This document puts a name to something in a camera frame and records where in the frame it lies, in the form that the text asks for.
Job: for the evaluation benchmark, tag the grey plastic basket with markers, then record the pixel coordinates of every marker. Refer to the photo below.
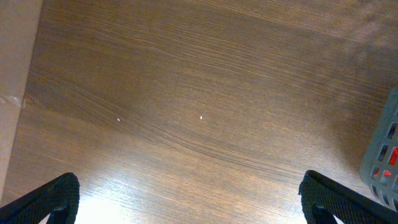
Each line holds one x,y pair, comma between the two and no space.
385,133

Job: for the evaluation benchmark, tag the red spaghetti packet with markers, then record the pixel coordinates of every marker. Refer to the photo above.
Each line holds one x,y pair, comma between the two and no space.
385,168

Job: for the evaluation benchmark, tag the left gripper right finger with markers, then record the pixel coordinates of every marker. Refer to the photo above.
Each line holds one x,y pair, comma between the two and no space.
325,200

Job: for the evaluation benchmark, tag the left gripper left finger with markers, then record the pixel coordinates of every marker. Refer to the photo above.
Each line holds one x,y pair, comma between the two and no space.
58,200

